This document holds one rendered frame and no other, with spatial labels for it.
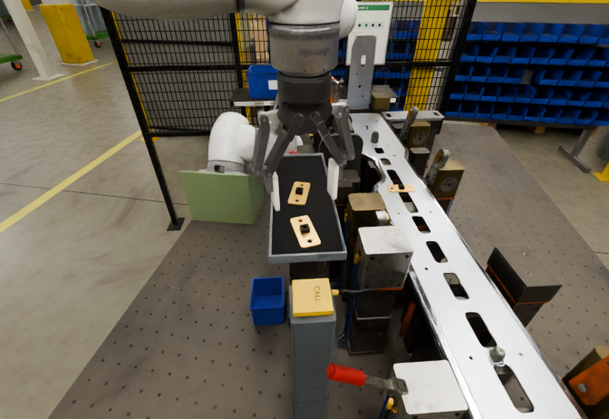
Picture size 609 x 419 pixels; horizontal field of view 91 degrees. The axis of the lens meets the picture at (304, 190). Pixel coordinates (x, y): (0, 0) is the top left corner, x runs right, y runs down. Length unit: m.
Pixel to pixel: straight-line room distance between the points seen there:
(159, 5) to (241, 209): 0.98
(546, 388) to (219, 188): 1.06
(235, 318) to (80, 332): 1.26
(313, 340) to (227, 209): 0.85
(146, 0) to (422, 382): 0.61
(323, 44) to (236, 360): 0.82
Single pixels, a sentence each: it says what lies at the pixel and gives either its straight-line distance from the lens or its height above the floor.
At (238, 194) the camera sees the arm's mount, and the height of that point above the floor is 0.86.
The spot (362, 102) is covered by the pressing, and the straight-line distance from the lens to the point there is 1.65.
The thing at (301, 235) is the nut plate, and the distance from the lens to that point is 0.58.
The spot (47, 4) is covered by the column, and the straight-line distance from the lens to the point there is 8.37.
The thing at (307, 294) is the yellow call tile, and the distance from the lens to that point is 0.50.
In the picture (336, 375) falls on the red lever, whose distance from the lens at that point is 0.47.
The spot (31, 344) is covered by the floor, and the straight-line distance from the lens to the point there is 2.27.
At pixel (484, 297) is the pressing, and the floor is 1.00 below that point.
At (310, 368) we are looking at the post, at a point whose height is 0.99.
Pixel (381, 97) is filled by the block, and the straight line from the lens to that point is 1.64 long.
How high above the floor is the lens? 1.56
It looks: 36 degrees down
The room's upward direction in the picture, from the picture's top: straight up
